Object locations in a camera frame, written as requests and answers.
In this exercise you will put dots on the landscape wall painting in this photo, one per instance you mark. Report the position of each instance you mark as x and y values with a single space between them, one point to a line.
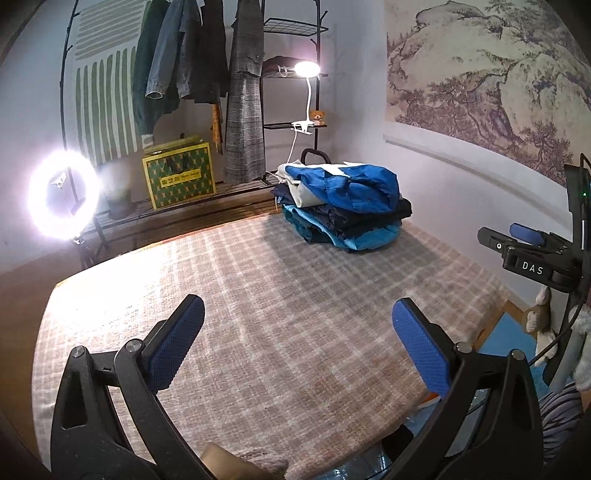
485 69

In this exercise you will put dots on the navy folded garment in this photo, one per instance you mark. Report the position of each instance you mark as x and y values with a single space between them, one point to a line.
369 219

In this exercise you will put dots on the black tripod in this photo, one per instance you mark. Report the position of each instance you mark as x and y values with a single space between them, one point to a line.
87 254

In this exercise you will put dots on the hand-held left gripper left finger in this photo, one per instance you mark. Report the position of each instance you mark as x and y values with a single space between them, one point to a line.
178 341

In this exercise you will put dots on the brown bag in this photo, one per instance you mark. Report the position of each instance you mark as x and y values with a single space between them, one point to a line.
277 64

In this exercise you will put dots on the black metal clothes rack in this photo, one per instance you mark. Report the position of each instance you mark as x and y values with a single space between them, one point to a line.
295 25

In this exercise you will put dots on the orange scarf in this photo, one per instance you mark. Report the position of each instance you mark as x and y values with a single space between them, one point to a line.
217 129

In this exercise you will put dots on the light grey and blue jacket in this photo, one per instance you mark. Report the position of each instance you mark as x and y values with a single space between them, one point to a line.
351 184

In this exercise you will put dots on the person's right hand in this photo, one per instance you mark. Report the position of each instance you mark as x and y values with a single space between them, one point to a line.
540 318

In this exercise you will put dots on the blue floor mat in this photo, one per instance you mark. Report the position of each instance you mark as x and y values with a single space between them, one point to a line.
503 337

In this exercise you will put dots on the denim hanging jacket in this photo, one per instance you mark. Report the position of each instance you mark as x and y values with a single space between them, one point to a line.
173 50

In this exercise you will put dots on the green hanging jacket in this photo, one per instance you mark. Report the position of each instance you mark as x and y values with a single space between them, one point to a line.
147 69

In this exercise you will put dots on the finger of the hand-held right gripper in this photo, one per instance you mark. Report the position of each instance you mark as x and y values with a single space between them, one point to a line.
528 233
494 240

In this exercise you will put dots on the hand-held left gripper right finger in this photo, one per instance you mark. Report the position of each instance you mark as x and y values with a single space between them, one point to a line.
422 350

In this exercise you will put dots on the dark plant pot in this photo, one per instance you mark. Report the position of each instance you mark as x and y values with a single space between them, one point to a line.
119 198

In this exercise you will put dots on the yellow green patterned box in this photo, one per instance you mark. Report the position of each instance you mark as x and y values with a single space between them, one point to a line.
180 175

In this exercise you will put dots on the plaid long coat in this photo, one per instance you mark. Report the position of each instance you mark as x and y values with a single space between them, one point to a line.
244 115

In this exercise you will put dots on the cyan folded garment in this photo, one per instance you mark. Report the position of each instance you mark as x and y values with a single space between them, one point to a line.
369 237

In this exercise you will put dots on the plaid blanket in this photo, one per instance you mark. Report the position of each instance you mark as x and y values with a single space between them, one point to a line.
277 300

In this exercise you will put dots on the person's striped dark clothing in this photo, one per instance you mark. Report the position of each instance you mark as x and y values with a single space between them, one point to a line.
561 424

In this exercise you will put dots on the black hanging garment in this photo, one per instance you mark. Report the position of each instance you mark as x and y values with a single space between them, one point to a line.
210 55

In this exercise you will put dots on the white clip lamp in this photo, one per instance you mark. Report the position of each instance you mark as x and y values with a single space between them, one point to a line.
307 69

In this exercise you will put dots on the small teddy bear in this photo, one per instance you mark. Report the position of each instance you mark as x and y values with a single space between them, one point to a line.
317 117

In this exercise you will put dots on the green striped wall hanging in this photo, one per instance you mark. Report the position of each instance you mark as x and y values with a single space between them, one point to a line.
106 106

